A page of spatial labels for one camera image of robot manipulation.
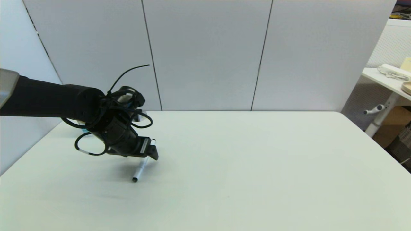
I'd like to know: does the black looping arm cable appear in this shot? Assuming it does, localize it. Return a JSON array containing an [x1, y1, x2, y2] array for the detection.
[[61, 64, 153, 156]]

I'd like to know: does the white marker with black ends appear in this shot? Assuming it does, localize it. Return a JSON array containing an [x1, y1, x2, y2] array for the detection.
[[132, 139, 157, 183]]

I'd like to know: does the white perforated partition panel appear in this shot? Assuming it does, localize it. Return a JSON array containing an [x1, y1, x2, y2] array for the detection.
[[340, 19, 411, 131]]

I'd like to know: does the white table crank handle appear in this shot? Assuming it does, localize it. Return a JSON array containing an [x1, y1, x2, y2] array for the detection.
[[363, 104, 385, 116]]

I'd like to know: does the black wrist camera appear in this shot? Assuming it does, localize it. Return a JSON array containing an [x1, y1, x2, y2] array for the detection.
[[118, 86, 145, 109]]

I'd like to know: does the white power strip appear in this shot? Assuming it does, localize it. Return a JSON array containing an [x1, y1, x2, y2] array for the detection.
[[377, 64, 411, 82]]

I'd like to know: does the brown cardboard box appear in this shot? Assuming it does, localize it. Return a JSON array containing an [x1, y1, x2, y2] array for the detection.
[[372, 106, 411, 149]]

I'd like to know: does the black mesh crate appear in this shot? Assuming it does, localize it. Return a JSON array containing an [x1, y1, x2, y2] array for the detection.
[[385, 126, 411, 165]]

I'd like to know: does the white side table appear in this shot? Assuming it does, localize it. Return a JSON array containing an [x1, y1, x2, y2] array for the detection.
[[362, 67, 411, 138]]

